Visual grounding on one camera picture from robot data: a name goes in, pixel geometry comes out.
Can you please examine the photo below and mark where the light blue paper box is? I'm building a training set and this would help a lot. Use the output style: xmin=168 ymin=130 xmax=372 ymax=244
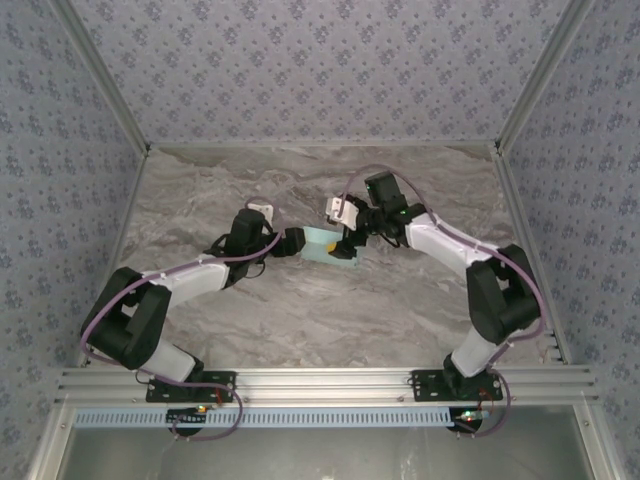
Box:
xmin=301 ymin=225 xmax=362 ymax=269

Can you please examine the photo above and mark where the black controller board with lights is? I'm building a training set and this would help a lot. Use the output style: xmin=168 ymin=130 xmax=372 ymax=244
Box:
xmin=451 ymin=407 xmax=487 ymax=435
xmin=166 ymin=405 xmax=207 ymax=430

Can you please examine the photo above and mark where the grey metal panel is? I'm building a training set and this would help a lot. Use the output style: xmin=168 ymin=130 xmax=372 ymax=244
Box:
xmin=57 ymin=404 xmax=599 ymax=480

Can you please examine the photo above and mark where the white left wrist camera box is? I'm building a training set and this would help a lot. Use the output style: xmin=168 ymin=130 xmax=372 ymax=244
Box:
xmin=247 ymin=198 xmax=276 ymax=221

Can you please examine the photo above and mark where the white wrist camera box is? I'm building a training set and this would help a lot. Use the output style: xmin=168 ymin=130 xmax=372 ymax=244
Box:
xmin=247 ymin=198 xmax=276 ymax=221
xmin=323 ymin=195 xmax=362 ymax=232

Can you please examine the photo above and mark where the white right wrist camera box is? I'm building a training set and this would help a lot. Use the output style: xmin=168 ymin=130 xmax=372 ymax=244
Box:
xmin=323 ymin=195 xmax=362 ymax=232

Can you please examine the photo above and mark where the thin aluminium table rail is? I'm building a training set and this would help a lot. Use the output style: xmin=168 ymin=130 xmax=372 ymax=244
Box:
xmin=147 ymin=141 xmax=499 ymax=150

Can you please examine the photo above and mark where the aluminium table side rail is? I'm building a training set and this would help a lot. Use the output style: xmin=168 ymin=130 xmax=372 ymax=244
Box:
xmin=77 ymin=149 xmax=151 ymax=369
xmin=491 ymin=147 xmax=572 ymax=365

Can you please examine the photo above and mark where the aluminium frame cross rail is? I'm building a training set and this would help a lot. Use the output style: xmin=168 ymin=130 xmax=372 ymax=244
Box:
xmin=57 ymin=366 xmax=599 ymax=404

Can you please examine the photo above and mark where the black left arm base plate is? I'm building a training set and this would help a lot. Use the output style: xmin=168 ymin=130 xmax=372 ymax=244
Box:
xmin=145 ymin=370 xmax=237 ymax=404

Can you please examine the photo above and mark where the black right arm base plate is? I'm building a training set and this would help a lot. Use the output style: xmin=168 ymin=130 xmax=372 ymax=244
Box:
xmin=410 ymin=368 xmax=504 ymax=404

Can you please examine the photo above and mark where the light blue slotted cable duct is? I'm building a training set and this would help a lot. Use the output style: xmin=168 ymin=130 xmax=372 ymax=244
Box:
xmin=74 ymin=409 xmax=454 ymax=430

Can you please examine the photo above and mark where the aluminium frame corner post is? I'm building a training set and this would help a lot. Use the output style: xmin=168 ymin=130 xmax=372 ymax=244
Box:
xmin=49 ymin=0 xmax=152 ymax=154
xmin=493 ymin=0 xmax=599 ymax=152

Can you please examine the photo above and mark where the aluminium frame leg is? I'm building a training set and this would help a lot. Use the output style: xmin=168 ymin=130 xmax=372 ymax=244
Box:
xmin=27 ymin=402 xmax=76 ymax=480
xmin=572 ymin=402 xmax=626 ymax=480

